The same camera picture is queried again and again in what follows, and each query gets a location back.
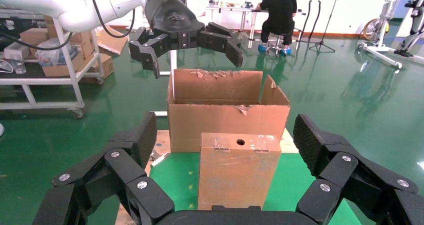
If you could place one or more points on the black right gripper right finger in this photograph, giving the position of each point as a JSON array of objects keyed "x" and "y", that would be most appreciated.
[{"x": 357, "y": 183}]

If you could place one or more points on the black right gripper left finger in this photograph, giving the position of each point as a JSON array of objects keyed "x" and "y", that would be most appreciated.
[{"x": 99, "y": 183}]

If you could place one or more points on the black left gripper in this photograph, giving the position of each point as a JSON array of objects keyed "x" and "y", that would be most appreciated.
[{"x": 172, "y": 18}]

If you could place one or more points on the small brown cardboard box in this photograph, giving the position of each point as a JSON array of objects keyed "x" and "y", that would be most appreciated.
[
  {"x": 236, "y": 174},
  {"x": 33, "y": 36}
]

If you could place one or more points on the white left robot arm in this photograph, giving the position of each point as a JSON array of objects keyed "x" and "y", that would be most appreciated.
[{"x": 49, "y": 1}]

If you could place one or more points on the flattened cardboard sheet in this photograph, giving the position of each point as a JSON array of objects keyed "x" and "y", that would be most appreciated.
[{"x": 112, "y": 43}]

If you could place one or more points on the large open cardboard carton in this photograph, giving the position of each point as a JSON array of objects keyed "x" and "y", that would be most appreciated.
[{"x": 195, "y": 120}]

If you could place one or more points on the printed brown cardboard box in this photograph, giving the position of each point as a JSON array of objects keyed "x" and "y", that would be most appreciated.
[{"x": 106, "y": 68}]

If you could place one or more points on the big brown cardboard box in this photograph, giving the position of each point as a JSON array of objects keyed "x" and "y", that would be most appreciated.
[{"x": 82, "y": 36}]

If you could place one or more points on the flat brown cardboard box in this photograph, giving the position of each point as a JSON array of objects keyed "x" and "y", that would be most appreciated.
[{"x": 63, "y": 71}]

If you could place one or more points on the white cardboard box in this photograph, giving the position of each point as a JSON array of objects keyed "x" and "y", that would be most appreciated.
[{"x": 16, "y": 51}]

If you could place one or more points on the long white work table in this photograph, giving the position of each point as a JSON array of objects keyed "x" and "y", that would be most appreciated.
[{"x": 232, "y": 8}]

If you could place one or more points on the silver metal spring clamp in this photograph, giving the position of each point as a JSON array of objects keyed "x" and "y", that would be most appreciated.
[{"x": 160, "y": 159}]

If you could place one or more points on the chrome swivel stool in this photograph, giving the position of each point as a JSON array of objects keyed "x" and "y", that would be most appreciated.
[{"x": 277, "y": 46}]

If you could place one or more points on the person in black clothes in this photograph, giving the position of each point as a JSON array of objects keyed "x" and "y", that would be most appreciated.
[{"x": 280, "y": 11}]

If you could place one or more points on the white wheeled shelf cart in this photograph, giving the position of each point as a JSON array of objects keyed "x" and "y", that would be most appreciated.
[{"x": 71, "y": 81}]

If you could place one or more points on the clear plastic bag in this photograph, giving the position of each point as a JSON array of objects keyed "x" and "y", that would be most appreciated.
[{"x": 49, "y": 54}]

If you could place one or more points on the black tripod microphone stand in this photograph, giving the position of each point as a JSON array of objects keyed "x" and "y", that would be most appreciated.
[{"x": 323, "y": 44}]

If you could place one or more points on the clear plastic cup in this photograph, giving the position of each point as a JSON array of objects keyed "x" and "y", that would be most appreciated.
[{"x": 19, "y": 68}]

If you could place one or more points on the yellow rimmed wheel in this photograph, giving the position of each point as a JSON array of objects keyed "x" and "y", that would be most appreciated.
[{"x": 366, "y": 31}]

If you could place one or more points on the grey white machine stand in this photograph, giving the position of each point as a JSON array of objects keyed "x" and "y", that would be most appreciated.
[{"x": 410, "y": 38}]

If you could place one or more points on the white tube frame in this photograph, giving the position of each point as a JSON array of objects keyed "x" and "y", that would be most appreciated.
[{"x": 173, "y": 61}]

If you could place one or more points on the white metal floor frame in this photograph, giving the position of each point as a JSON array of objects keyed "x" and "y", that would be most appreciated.
[{"x": 385, "y": 18}]

